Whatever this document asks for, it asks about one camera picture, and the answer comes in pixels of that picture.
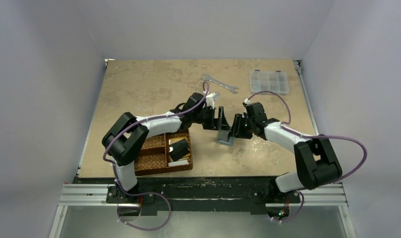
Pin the aluminium frame rail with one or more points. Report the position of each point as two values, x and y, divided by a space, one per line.
92 195

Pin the stack of cards in basket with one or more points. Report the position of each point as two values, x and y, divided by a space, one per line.
181 162

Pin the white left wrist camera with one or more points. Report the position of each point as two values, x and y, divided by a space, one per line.
211 98

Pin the black card in basket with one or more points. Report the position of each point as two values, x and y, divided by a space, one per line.
178 148

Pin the teal leather card holder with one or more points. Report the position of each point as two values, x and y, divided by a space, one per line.
224 138

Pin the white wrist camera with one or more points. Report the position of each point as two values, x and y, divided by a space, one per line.
211 98
247 102

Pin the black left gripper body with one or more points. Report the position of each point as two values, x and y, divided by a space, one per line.
205 117

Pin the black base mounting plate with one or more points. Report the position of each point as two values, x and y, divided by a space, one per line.
203 194

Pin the clear plastic organizer box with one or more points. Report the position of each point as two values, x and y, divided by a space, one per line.
274 81

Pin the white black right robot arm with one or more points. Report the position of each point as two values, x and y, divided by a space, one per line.
315 159

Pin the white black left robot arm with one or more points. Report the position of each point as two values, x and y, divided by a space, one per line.
124 141

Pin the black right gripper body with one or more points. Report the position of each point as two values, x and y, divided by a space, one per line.
237 125

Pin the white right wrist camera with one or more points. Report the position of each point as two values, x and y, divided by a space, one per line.
247 102

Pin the brown woven divided basket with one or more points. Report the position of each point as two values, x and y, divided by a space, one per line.
154 157

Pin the silver open-end wrench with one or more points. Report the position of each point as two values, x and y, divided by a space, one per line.
207 77

